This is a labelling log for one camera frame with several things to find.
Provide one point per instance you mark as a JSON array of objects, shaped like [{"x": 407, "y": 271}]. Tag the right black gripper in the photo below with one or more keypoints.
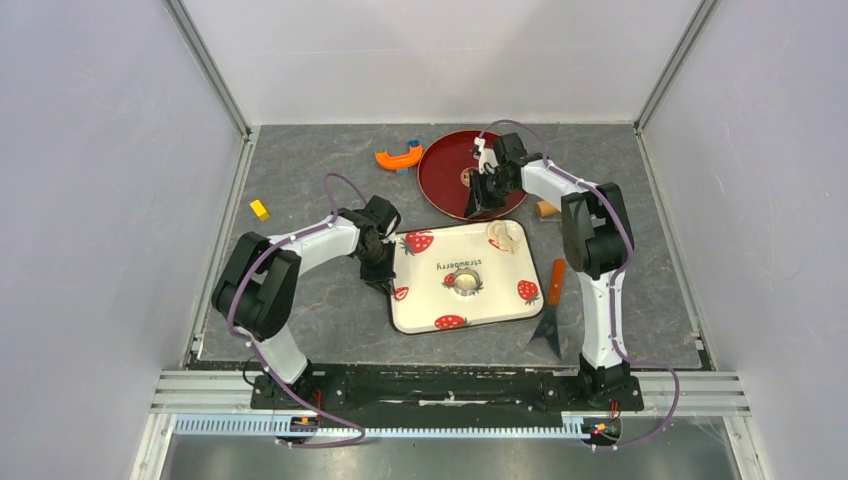
[{"x": 478, "y": 202}]

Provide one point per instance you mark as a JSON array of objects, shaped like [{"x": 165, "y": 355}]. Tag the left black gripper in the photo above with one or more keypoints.
[{"x": 388, "y": 271}]

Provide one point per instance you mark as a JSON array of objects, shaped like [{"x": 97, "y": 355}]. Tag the strawberry pattern tray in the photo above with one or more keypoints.
[{"x": 451, "y": 278}]

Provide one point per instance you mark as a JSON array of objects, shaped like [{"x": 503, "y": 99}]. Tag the torn off dough scrap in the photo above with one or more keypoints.
[{"x": 499, "y": 237}]

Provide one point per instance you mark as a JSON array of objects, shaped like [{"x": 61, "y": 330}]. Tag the wooden dough roller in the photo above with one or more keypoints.
[{"x": 545, "y": 210}]

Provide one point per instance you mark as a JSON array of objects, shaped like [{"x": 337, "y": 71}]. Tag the white dough piece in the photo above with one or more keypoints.
[{"x": 467, "y": 281}]

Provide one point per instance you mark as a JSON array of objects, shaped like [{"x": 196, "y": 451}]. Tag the orange handled scraper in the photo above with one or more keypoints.
[{"x": 545, "y": 341}]

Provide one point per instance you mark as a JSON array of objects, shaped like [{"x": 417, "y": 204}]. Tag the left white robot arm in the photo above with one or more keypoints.
[{"x": 256, "y": 289}]

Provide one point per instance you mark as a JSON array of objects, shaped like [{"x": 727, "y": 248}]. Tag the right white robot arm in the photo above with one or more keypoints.
[{"x": 596, "y": 236}]

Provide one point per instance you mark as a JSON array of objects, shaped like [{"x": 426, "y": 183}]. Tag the red round plate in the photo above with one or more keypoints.
[{"x": 443, "y": 172}]

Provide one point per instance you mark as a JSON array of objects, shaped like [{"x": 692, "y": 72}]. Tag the orange U-shaped toy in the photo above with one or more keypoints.
[{"x": 401, "y": 162}]

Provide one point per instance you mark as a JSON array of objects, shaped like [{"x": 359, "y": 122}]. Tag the yellow block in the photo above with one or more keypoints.
[{"x": 259, "y": 210}]

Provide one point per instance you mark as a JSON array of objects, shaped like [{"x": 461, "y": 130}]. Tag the white toothed cable strip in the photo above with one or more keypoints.
[{"x": 286, "y": 426}]

